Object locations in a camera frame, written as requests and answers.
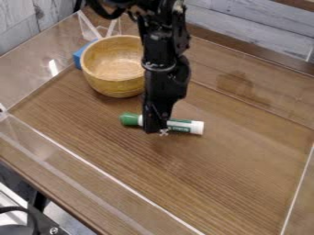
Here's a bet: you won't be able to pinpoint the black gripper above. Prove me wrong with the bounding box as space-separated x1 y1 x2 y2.
142 55 191 134

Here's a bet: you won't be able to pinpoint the green Expo marker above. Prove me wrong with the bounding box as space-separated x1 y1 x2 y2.
119 112 205 135

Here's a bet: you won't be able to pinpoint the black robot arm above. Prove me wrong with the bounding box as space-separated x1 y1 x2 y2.
86 0 191 133

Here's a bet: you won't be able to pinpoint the brown wooden bowl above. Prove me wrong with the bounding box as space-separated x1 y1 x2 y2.
80 35 143 98

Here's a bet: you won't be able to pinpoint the blue block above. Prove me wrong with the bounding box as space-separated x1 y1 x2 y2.
72 39 96 70

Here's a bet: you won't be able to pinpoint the clear acrylic stand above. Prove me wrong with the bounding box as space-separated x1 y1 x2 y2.
78 11 122 41

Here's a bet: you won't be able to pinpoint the black metal bracket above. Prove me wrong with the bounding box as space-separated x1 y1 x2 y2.
27 211 71 235

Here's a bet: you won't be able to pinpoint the black cable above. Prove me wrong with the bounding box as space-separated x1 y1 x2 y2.
0 206 44 235

